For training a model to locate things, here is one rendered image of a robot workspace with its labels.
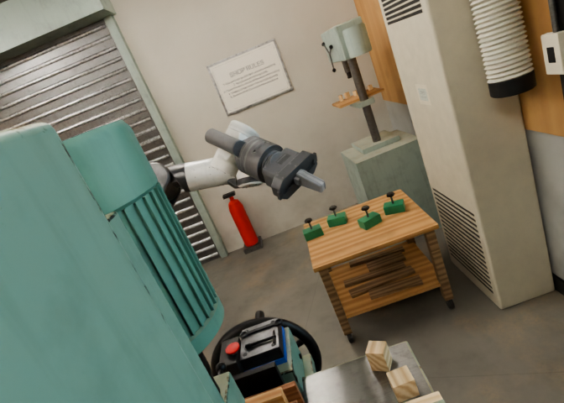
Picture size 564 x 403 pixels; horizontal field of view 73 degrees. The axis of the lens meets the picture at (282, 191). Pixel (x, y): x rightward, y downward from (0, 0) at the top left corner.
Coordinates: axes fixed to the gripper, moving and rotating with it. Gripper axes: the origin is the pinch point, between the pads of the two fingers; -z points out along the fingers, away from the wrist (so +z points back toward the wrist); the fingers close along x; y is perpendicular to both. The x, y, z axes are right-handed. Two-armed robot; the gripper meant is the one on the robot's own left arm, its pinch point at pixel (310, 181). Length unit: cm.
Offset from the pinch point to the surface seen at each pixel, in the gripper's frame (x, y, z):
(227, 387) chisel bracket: 37.0, -9.3, -10.0
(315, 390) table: 25.9, -27.5, -16.4
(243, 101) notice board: -141, -123, 207
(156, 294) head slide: 36.2, 18.6, -9.4
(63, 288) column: 41, 36, -19
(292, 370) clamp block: 26.5, -23.1, -11.8
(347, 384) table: 21.4, -26.4, -20.8
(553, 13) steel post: -99, -6, -16
